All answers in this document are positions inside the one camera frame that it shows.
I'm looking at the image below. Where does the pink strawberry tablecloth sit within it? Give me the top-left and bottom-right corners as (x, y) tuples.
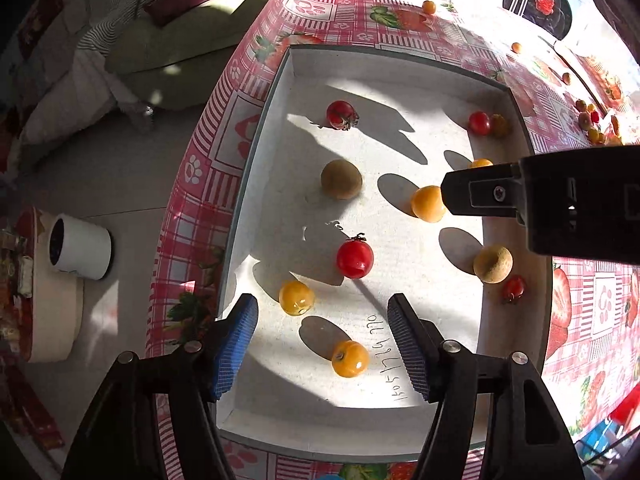
(145, 0), (639, 479)

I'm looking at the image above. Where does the white shallow tray box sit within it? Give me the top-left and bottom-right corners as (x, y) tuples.
(217, 46), (552, 463)

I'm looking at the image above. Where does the large yellow tomato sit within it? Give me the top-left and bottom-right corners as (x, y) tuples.
(410, 185), (447, 223)

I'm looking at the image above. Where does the white cylindrical cup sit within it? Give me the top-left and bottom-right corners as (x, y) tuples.
(48, 214), (113, 281)

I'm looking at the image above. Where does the yellow cherry tomato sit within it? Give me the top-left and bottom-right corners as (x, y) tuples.
(469, 158), (494, 168)

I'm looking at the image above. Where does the red cherry tomato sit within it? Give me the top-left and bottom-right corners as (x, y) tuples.
(326, 101), (359, 131)
(501, 274), (526, 304)
(468, 110), (491, 136)
(336, 233), (374, 280)

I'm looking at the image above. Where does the green brown kiwi fruit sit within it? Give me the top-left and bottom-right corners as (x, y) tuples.
(578, 112), (592, 131)

